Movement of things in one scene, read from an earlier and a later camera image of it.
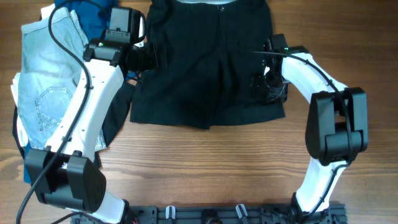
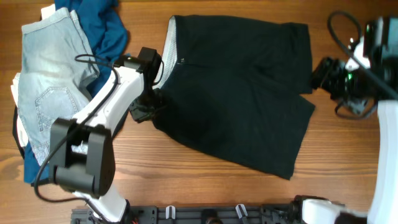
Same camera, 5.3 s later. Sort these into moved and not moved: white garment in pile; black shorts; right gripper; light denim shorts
Moved: right gripper; black shorts
Not moved: light denim shorts; white garment in pile
